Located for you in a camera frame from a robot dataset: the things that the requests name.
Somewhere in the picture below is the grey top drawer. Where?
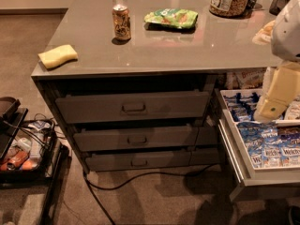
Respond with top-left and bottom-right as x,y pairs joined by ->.
55,90 -> 209,124

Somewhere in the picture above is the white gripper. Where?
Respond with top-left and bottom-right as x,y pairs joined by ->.
254,61 -> 300,123

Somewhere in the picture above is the black floor cable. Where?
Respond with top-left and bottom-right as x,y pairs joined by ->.
82,163 -> 219,225

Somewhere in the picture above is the green chip bag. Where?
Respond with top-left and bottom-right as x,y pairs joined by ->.
144,8 -> 198,29

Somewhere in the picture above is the black cart with clutter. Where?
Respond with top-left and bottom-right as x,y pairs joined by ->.
0,97 -> 68,225

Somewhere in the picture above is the grey side drawer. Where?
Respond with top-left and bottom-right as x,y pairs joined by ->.
215,89 -> 300,202

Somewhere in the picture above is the grey bottom drawer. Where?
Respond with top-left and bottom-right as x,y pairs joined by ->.
85,147 -> 219,172

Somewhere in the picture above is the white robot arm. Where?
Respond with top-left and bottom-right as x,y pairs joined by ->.
254,0 -> 300,122

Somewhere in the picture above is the orange soda can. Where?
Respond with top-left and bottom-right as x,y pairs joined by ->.
112,4 -> 131,40

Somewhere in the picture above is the grey middle drawer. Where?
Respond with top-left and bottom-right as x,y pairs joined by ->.
73,125 -> 217,152

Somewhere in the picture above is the grey counter cabinet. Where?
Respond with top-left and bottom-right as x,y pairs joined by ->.
32,0 -> 278,172

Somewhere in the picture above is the yellow sponge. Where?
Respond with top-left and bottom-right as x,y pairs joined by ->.
38,45 -> 78,69

